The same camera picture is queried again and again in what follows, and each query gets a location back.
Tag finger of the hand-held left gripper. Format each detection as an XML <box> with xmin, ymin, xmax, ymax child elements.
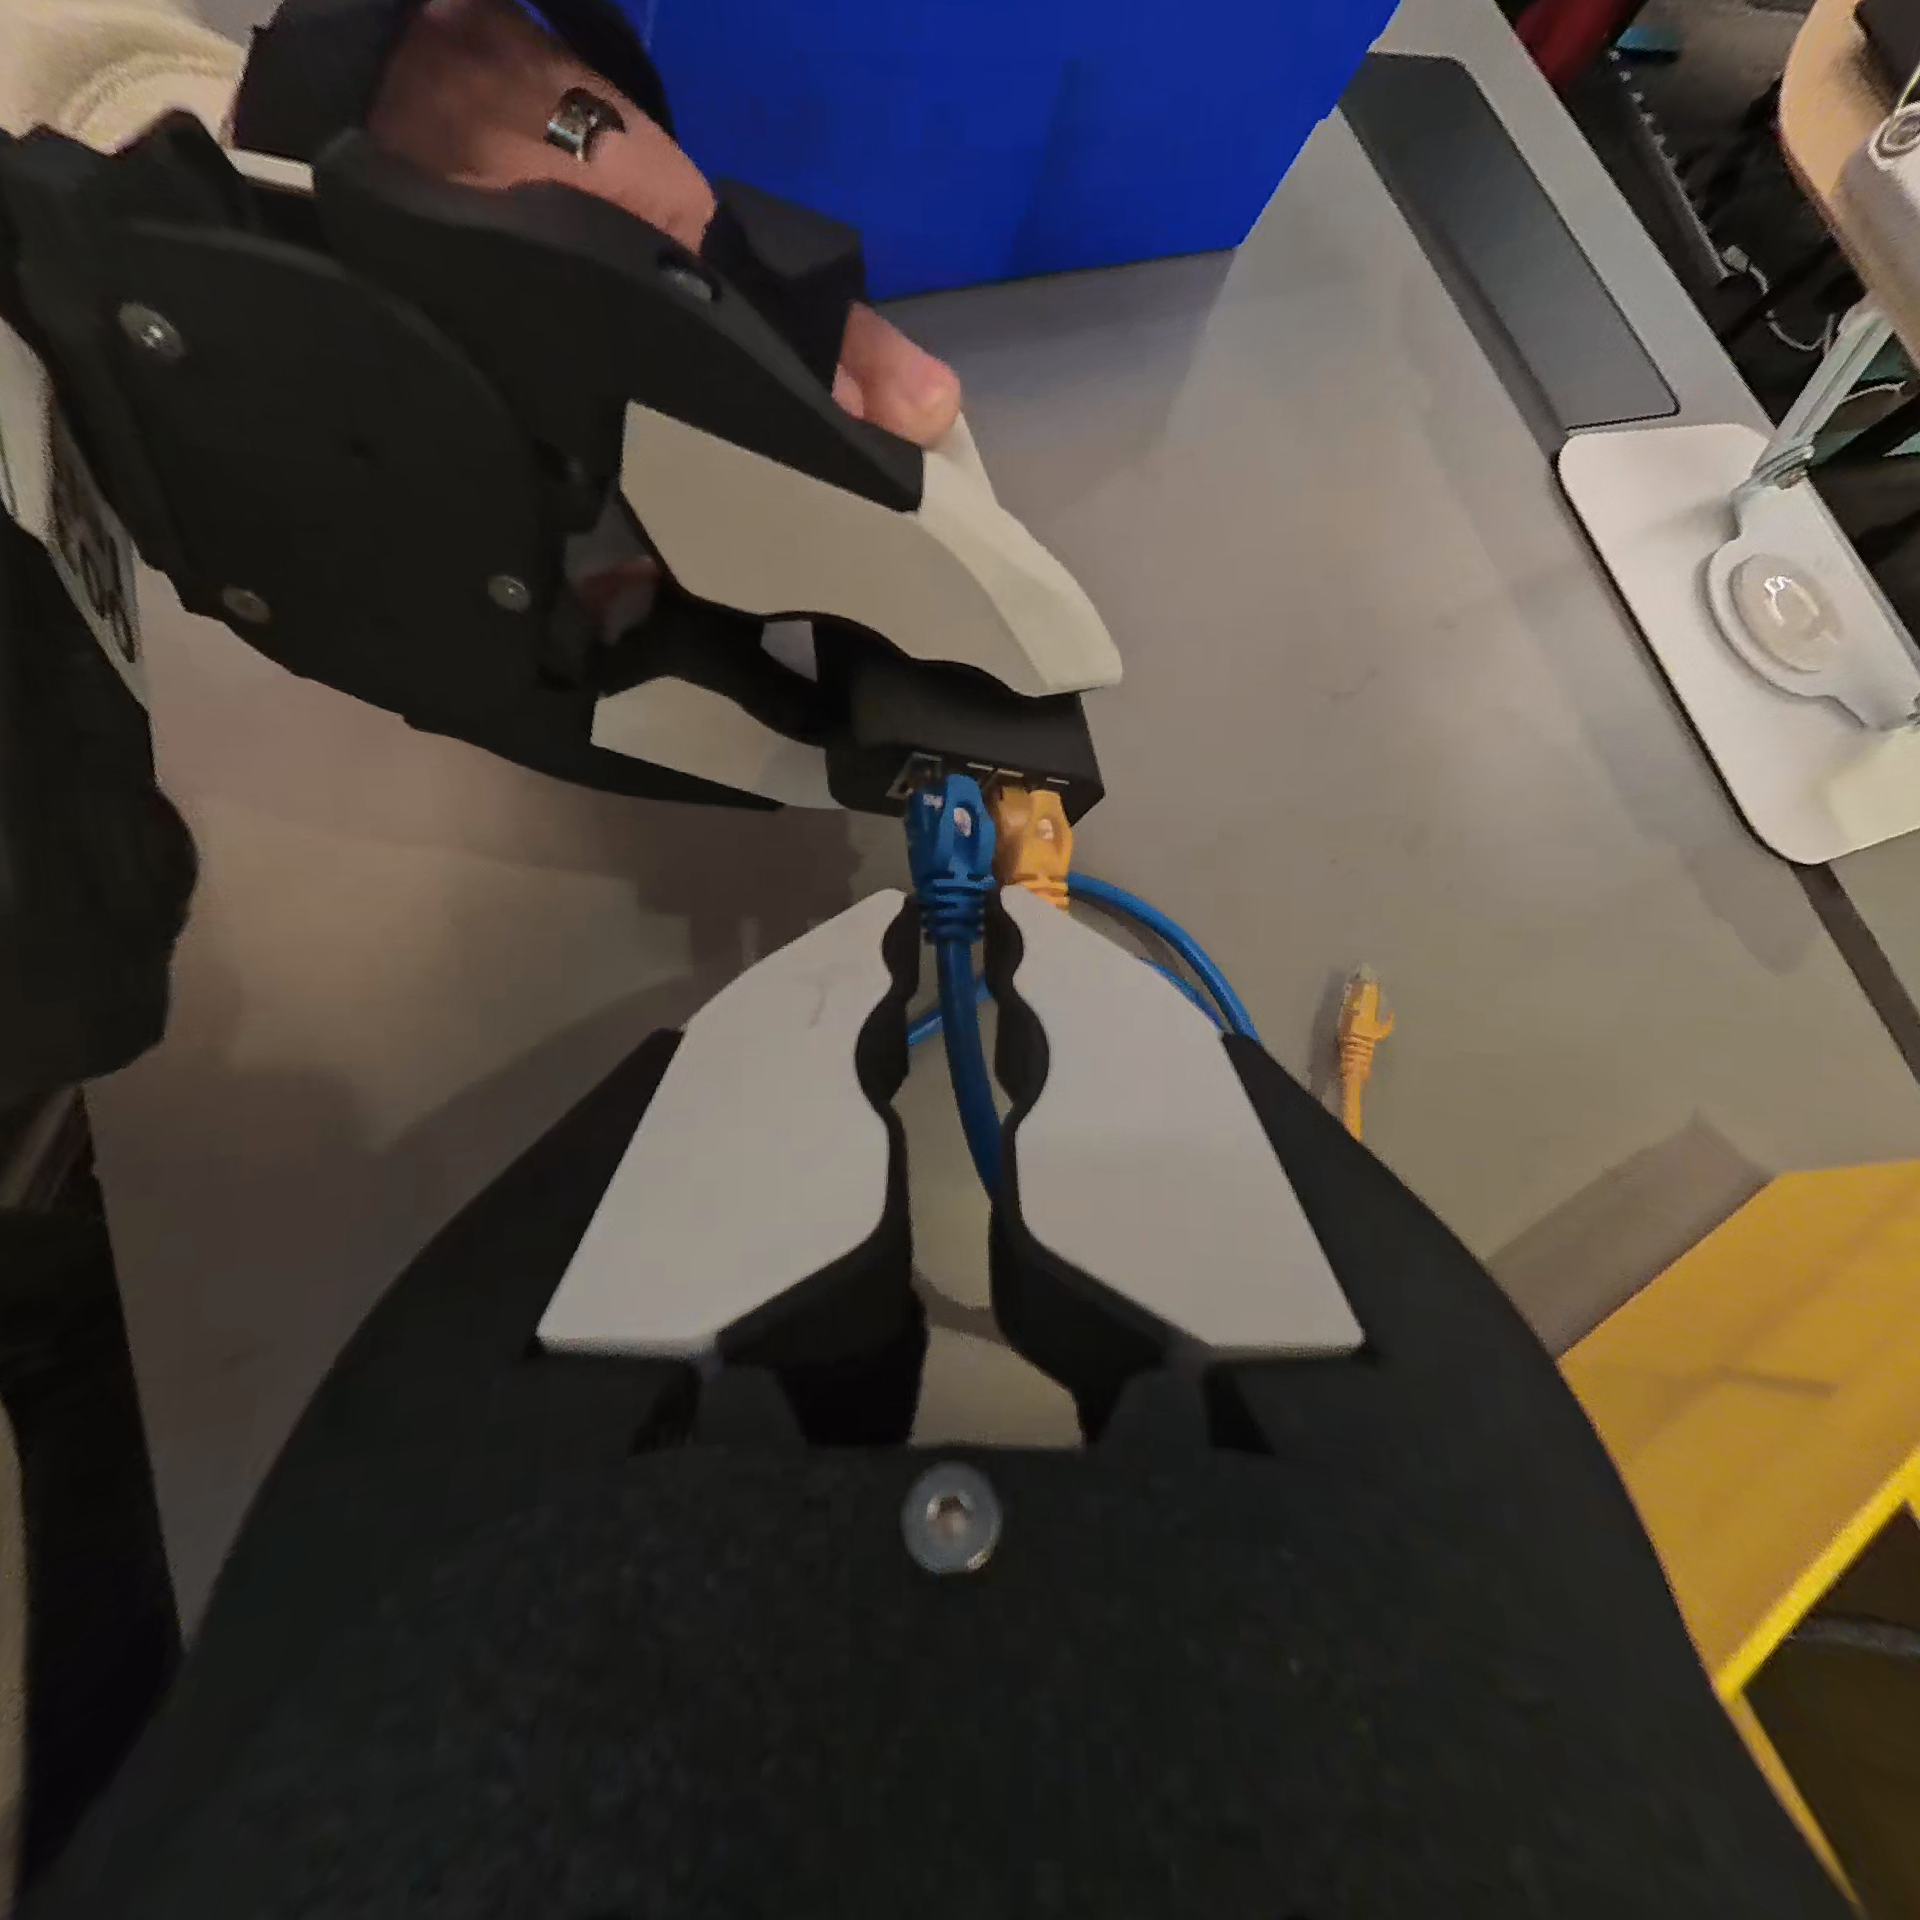
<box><xmin>585</xmin><ymin>676</ymin><xmax>843</xmax><ymax>812</ymax></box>
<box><xmin>616</xmin><ymin>404</ymin><xmax>1126</xmax><ymax>707</ymax></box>

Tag blue ethernet cable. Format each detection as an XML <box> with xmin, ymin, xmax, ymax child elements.
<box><xmin>899</xmin><ymin>775</ymin><xmax>1264</xmax><ymax>1204</ymax></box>

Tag black ethernet port adapter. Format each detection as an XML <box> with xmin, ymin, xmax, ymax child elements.
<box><xmin>827</xmin><ymin>653</ymin><xmax>1105</xmax><ymax>828</ymax></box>

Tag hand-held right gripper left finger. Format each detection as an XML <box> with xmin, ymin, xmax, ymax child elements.
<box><xmin>544</xmin><ymin>888</ymin><xmax>933</xmax><ymax>1449</ymax></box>

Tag orange ethernet cable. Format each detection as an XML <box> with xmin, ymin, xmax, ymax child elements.
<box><xmin>1000</xmin><ymin>788</ymin><xmax>1402</xmax><ymax>1150</ymax></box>

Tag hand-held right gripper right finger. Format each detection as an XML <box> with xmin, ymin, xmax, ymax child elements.
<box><xmin>985</xmin><ymin>888</ymin><xmax>1371</xmax><ymax>1449</ymax></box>

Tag person's left hand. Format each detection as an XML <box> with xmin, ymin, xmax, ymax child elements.
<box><xmin>387</xmin><ymin>0</ymin><xmax>969</xmax><ymax>453</ymax></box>

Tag yellow plastic bin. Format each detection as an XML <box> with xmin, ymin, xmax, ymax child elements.
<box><xmin>1555</xmin><ymin>1163</ymin><xmax>1920</xmax><ymax>1920</ymax></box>

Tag person's left forearm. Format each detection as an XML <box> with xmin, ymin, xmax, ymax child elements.
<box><xmin>0</xmin><ymin>0</ymin><xmax>255</xmax><ymax>155</ymax></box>

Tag blue plastic bin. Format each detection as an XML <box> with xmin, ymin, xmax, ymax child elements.
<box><xmin>616</xmin><ymin>0</ymin><xmax>1403</xmax><ymax>304</ymax></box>

